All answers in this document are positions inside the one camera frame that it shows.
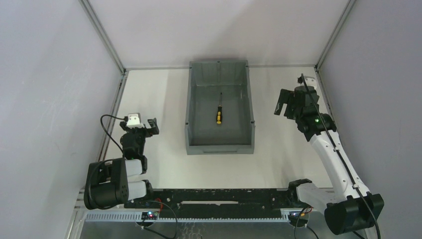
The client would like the white slotted cable duct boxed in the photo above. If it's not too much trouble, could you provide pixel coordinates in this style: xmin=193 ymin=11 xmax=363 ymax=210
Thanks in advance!
xmin=85 ymin=211 xmax=290 ymax=223

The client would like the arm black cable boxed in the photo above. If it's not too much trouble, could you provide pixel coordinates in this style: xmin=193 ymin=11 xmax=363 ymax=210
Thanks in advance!
xmin=294 ymin=73 xmax=382 ymax=239
xmin=100 ymin=114 xmax=128 ymax=156

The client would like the left controller board with leds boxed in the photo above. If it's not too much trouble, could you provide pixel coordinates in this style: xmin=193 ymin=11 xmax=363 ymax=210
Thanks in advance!
xmin=141 ymin=211 xmax=159 ymax=221

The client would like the grey plastic storage bin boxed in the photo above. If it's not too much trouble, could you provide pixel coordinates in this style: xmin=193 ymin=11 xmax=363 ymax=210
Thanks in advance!
xmin=184 ymin=59 xmax=255 ymax=155

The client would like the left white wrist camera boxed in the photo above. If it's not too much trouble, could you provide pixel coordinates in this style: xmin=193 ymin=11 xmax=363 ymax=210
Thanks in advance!
xmin=125 ymin=113 xmax=145 ymax=129

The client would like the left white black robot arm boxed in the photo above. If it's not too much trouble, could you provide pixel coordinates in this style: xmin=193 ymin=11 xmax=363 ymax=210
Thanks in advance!
xmin=84 ymin=116 xmax=159 ymax=210

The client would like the yellow black handled screwdriver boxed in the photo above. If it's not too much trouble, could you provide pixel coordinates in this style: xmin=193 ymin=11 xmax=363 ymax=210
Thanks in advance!
xmin=216 ymin=92 xmax=222 ymax=124

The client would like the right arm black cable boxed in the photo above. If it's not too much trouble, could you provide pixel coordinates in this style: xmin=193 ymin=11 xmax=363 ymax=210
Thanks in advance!
xmin=294 ymin=73 xmax=382 ymax=239

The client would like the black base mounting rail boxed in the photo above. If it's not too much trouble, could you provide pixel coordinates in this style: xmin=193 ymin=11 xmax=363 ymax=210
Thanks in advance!
xmin=124 ymin=188 xmax=306 ymax=218

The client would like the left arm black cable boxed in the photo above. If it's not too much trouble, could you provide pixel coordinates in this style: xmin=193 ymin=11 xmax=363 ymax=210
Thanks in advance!
xmin=100 ymin=114 xmax=128 ymax=156

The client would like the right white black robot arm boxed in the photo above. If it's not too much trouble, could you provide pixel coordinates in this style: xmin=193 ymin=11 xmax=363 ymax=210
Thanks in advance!
xmin=274 ymin=86 xmax=384 ymax=235

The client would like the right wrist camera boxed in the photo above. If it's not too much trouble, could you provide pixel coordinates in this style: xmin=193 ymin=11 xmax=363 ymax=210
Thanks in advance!
xmin=298 ymin=76 xmax=318 ymax=90

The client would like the right controller board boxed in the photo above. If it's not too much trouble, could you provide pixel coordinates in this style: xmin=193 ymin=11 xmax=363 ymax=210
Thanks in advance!
xmin=288 ymin=211 xmax=310 ymax=223

